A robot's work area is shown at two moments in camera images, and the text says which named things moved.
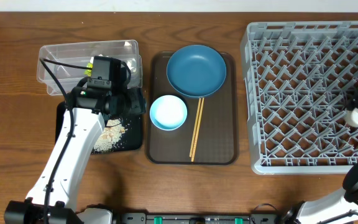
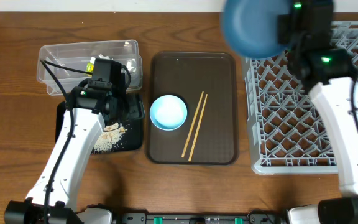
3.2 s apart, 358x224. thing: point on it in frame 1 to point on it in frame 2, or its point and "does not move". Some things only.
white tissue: x=131 y=63 does not move
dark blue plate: x=196 y=71 to x=250 y=27
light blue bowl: x=168 y=112 does not move
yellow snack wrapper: x=88 y=71 does not move
